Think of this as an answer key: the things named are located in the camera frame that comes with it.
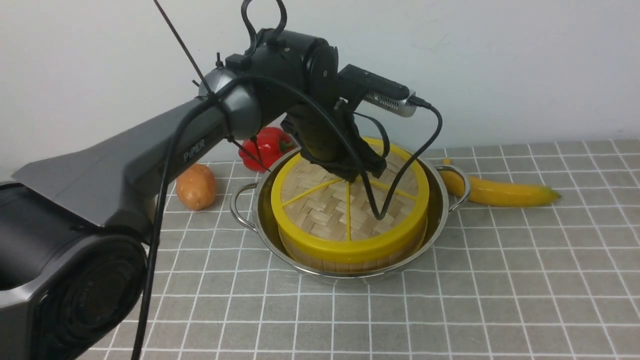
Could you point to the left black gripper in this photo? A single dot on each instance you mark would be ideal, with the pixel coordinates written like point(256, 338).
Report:
point(322, 146)

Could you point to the yellow-rimmed woven bamboo lid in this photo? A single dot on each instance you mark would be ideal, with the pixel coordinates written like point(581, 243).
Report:
point(307, 199)

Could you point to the yellow-rimmed bamboo steamer basket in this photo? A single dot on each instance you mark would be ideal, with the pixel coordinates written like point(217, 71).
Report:
point(354, 255)

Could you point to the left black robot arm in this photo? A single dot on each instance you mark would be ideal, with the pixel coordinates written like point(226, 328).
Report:
point(80, 232)

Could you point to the stainless steel pot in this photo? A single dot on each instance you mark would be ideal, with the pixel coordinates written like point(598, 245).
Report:
point(263, 222)

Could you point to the red bell pepper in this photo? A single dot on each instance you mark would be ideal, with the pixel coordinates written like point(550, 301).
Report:
point(271, 143)

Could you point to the brown potato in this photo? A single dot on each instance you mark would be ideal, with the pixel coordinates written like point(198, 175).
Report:
point(196, 187)

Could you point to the yellow banana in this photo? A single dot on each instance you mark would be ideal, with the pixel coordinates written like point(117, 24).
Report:
point(511, 195)

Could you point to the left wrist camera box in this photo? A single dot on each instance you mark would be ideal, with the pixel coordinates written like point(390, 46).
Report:
point(357, 85)

